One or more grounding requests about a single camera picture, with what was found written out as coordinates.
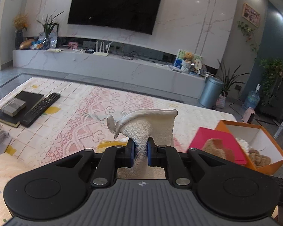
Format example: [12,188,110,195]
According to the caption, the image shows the pink lidded clear box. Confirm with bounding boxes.
[189,127,247,166]

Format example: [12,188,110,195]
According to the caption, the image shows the orange cardboard box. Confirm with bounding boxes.
[215,120,283,175]

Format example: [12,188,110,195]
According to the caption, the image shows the black remote control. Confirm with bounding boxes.
[20,93,61,128]

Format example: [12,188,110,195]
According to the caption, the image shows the blue-grey trash can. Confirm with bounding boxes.
[199,76,224,109]

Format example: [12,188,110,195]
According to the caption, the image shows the small woven handbag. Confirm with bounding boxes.
[216,90,226,109]

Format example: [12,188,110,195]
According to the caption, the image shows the blue water jug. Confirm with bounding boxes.
[243,84,261,109]

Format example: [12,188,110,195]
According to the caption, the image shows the floor potted plant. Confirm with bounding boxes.
[216,60,249,97]

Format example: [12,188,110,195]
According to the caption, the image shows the dark cabinet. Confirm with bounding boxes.
[256,76,283,122]

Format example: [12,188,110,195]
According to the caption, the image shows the white wifi router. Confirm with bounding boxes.
[93,41,112,57]

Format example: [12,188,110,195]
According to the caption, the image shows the pink space heater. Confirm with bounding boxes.
[242,107,256,124]

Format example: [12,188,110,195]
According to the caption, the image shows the black book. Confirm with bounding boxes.
[0,91,44,128]

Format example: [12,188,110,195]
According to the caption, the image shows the black wall television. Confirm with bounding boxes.
[67,0,161,35]

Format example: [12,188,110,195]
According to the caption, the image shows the hanging ivy plant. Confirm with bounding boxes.
[260,58,283,106]

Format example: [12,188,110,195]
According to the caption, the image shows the patterned lace tablecloth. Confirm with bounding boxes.
[0,77,235,225]

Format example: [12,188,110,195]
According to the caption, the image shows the white marble TV console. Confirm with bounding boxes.
[13,50,205,98]

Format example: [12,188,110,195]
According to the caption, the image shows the small grey box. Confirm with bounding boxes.
[1,97,26,117]

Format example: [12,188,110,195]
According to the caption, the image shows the green plant in vase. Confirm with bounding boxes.
[37,11,63,50]

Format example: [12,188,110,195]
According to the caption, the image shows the dried flowers in vase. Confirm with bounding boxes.
[13,13,28,50]

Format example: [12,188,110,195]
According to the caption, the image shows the white knit sock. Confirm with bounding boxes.
[106,109,178,179]

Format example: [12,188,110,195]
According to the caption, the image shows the framed wall picture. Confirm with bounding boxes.
[242,3,261,27]

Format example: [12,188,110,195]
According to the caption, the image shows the teddy bear toy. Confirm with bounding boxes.
[181,52,194,73]

